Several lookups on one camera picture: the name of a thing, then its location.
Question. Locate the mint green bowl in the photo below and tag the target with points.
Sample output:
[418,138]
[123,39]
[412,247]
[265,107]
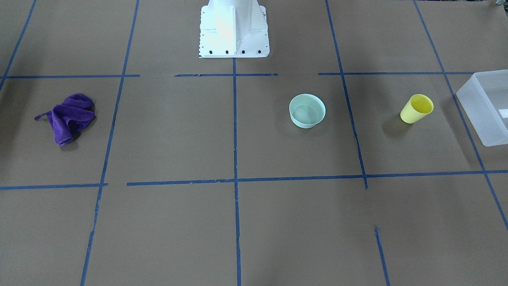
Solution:
[306,110]

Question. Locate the yellow plastic cup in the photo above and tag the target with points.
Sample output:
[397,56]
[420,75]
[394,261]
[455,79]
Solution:
[417,107]

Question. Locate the purple microfiber cloth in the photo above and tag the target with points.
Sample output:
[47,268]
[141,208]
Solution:
[74,114]

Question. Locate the clear plastic bin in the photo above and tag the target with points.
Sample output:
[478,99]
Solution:
[484,98]

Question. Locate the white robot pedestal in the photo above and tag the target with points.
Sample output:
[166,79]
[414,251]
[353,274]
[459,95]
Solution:
[233,29]

